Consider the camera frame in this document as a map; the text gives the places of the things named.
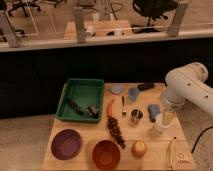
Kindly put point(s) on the white plastic container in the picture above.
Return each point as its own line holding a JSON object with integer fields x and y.
{"x": 159, "y": 125}

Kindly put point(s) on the metal cup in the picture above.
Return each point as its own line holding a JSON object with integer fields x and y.
{"x": 136, "y": 116}

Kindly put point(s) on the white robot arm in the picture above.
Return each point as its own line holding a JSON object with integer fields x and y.
{"x": 186, "y": 83}

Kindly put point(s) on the black office chair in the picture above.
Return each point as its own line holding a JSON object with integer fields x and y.
{"x": 153, "y": 10}
{"x": 23, "y": 4}

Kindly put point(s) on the grey flat stone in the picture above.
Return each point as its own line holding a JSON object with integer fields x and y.
{"x": 116, "y": 89}

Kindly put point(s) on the dark tool in tray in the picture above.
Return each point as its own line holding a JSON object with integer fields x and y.
{"x": 92, "y": 110}

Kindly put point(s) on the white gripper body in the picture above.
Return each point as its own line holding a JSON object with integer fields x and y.
{"x": 168, "y": 116}

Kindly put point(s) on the green plastic tray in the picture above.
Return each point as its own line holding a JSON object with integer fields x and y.
{"x": 85, "y": 92}

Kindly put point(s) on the wooden board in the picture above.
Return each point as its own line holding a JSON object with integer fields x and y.
{"x": 157, "y": 143}

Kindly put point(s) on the blue-grey cloth piece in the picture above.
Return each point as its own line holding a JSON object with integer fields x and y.
{"x": 133, "y": 94}

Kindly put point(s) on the purple bowl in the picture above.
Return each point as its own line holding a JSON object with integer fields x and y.
{"x": 66, "y": 144}

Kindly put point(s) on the blue sponge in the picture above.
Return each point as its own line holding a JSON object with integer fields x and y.
{"x": 153, "y": 110}

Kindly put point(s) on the black office chair left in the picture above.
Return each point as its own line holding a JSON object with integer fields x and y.
{"x": 23, "y": 4}

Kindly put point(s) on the yellow apple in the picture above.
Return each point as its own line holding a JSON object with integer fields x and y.
{"x": 139, "y": 148}

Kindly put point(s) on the dark grape bunch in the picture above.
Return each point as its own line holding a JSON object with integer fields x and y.
{"x": 115, "y": 132}

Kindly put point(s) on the orange carrot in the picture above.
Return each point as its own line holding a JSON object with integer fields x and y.
{"x": 109, "y": 108}

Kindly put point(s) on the orange-red bowl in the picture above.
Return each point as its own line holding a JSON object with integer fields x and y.
{"x": 106, "y": 155}

